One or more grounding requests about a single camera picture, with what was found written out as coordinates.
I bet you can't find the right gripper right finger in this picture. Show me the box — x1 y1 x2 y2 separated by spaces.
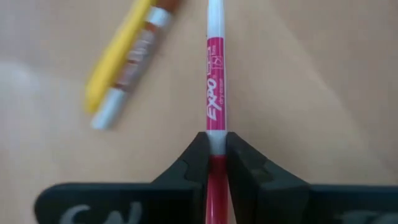
228 132 398 224

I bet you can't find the red pink Expo marker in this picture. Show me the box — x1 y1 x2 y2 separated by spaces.
205 0 231 224

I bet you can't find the brown Expo marker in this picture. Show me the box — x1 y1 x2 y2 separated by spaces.
90 0 181 131

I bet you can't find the yellow slim highlighter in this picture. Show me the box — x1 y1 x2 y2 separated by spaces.
84 0 158 114

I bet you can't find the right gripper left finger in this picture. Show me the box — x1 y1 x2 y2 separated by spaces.
34 132 210 224

